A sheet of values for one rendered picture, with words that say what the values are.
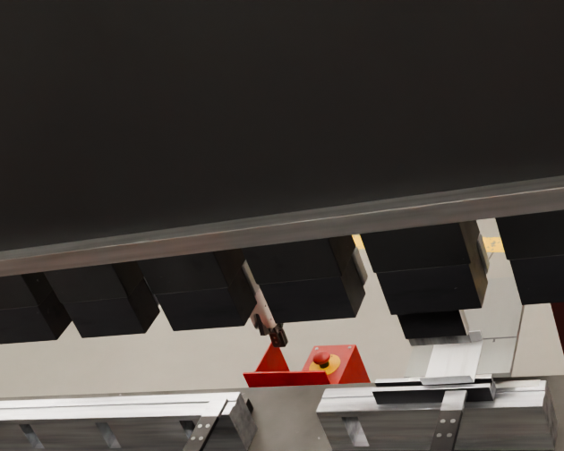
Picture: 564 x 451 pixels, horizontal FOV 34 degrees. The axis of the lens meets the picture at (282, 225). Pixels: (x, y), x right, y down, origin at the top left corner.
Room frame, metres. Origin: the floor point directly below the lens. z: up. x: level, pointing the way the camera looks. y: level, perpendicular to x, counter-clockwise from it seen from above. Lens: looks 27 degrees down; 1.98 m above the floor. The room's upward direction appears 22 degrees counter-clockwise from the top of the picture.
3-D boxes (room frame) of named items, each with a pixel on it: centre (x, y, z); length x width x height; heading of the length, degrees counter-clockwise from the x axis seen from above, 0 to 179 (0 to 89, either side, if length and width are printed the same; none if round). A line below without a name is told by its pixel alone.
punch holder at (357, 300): (1.28, -0.01, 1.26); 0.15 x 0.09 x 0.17; 60
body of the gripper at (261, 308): (1.75, 0.10, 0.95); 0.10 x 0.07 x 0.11; 148
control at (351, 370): (1.68, 0.07, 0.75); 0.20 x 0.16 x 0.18; 58
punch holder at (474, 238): (1.18, -0.19, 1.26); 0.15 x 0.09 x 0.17; 60
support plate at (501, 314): (1.32, -0.24, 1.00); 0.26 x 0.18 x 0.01; 150
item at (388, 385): (1.21, -0.13, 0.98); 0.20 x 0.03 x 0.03; 60
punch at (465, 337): (1.19, -0.16, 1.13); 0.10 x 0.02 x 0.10; 60
